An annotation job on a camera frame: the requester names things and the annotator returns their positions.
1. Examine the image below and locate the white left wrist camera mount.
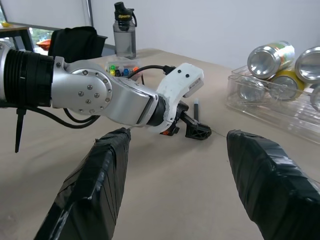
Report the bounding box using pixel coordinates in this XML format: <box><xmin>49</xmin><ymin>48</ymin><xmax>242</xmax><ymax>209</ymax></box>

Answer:
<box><xmin>147</xmin><ymin>62</ymin><xmax>205</xmax><ymax>134</ymax></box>

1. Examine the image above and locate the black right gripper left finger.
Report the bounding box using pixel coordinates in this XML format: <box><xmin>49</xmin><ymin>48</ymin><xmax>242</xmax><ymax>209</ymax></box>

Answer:
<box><xmin>33</xmin><ymin>127</ymin><xmax>133</xmax><ymax>240</ymax></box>

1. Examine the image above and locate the yellow drink can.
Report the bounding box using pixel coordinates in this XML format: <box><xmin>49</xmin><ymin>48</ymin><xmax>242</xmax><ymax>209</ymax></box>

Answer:
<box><xmin>270</xmin><ymin>68</ymin><xmax>306</xmax><ymax>101</ymax></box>

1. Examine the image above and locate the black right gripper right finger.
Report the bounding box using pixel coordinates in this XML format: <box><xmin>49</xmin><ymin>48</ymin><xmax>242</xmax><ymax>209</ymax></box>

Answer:
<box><xmin>226</xmin><ymin>128</ymin><xmax>320</xmax><ymax>240</ymax></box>

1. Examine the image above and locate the green white drink can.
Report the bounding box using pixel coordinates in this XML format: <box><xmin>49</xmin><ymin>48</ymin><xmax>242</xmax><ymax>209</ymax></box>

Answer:
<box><xmin>247</xmin><ymin>40</ymin><xmax>296</xmax><ymax>81</ymax></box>

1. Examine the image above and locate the black pen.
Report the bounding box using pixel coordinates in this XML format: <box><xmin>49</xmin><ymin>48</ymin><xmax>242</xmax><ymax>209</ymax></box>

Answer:
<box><xmin>193</xmin><ymin>98</ymin><xmax>201</xmax><ymax>124</ymax></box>

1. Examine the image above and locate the silver drink can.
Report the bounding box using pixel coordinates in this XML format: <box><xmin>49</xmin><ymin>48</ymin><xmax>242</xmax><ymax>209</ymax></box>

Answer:
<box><xmin>235</xmin><ymin>76</ymin><xmax>269</xmax><ymax>101</ymax></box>
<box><xmin>294</xmin><ymin>46</ymin><xmax>320</xmax><ymax>82</ymax></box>

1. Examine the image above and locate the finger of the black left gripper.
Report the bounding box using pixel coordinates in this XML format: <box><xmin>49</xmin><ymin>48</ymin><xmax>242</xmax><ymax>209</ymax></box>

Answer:
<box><xmin>180</xmin><ymin>112</ymin><xmax>213</xmax><ymax>141</ymax></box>

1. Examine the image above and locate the black chair with cloth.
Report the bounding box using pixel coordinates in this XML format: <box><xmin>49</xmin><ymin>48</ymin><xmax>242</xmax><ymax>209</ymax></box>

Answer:
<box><xmin>47</xmin><ymin>25</ymin><xmax>109</xmax><ymax>64</ymax></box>

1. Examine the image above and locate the orange object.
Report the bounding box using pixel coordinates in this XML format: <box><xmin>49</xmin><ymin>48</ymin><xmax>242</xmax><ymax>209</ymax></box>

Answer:
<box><xmin>35</xmin><ymin>39</ymin><xmax>52</xmax><ymax>51</ymax></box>

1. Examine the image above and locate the black cable tie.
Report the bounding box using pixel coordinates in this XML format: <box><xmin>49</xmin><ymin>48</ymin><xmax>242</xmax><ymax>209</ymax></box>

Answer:
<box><xmin>14</xmin><ymin>108</ymin><xmax>27</xmax><ymax>154</ymax></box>

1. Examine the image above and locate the clear plastic tray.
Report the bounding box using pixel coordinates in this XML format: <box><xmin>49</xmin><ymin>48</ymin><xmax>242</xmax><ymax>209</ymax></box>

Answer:
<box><xmin>225</xmin><ymin>65</ymin><xmax>320</xmax><ymax>145</ymax></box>

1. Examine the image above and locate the dark wooden side table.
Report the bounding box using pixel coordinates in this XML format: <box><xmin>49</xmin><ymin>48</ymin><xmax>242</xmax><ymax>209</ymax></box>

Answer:
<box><xmin>0</xmin><ymin>24</ymin><xmax>35</xmax><ymax>53</ymax></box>

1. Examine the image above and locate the grey sports water bottle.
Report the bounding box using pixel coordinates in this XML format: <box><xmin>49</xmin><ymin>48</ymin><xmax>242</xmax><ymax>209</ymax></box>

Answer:
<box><xmin>112</xmin><ymin>1</ymin><xmax>139</xmax><ymax>60</ymax></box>

